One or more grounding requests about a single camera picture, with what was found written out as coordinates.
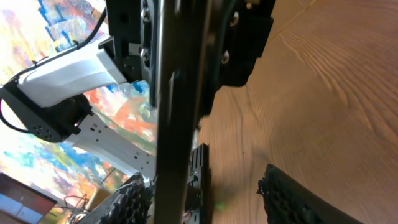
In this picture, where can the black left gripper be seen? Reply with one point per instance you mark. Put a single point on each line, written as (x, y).
(237, 35)

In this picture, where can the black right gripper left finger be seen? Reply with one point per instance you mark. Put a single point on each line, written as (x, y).
(129, 204)

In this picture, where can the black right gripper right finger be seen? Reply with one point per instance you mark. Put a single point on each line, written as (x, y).
(287, 201)

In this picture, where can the gold Galaxy smartphone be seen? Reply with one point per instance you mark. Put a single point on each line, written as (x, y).
(181, 47)

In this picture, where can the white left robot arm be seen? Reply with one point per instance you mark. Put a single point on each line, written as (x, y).
(185, 50)

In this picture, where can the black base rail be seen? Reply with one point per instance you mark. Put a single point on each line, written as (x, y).
(196, 204)

